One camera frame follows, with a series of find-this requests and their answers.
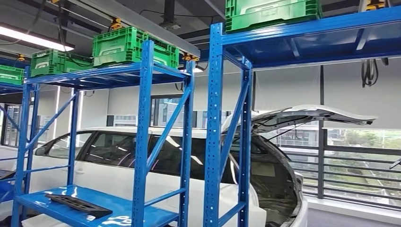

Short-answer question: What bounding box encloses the blue steel shelf rack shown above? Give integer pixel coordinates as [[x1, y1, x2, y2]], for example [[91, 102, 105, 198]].
[[11, 40, 195, 227], [0, 56, 32, 204], [203, 6, 401, 227]]

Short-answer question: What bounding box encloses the black perforated plastic part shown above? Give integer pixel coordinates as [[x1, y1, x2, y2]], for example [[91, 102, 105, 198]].
[[44, 193, 113, 219]]

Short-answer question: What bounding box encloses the grey roller blind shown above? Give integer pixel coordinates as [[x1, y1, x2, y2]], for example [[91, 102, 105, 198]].
[[323, 60, 401, 130], [254, 65, 321, 121]]

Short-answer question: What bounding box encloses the green plastic crate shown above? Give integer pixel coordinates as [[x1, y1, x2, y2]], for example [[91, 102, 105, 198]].
[[91, 26, 180, 69], [30, 48, 94, 78], [0, 65, 25, 86], [225, 0, 323, 34]]

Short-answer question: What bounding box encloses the white car with open tailgate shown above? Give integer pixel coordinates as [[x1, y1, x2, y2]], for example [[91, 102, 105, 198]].
[[0, 104, 378, 227]]

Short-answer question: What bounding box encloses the grey window railing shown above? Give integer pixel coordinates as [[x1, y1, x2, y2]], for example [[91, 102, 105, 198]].
[[277, 143, 401, 209]]

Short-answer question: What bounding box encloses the long ceiling light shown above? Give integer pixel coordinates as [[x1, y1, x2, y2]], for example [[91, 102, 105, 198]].
[[0, 25, 75, 52]]

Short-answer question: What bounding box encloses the hanging black cable loop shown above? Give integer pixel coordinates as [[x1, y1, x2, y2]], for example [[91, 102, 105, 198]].
[[361, 59, 380, 88]]

